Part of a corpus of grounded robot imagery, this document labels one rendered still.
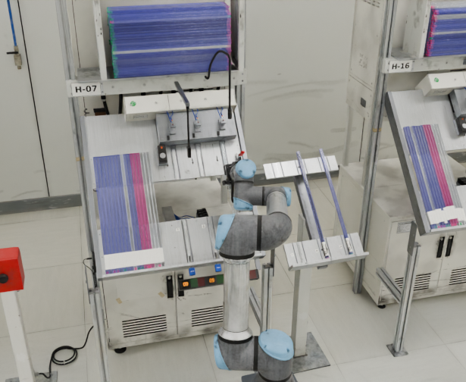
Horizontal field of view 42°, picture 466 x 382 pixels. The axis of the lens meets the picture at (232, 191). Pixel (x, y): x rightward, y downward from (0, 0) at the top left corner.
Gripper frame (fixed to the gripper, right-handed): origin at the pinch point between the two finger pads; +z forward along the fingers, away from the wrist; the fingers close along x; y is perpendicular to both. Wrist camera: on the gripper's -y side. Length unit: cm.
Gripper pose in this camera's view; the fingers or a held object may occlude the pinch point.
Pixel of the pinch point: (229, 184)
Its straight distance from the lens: 261.2
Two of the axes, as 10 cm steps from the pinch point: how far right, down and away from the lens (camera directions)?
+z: -2.0, 1.1, 9.7
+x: -9.7, 1.1, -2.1
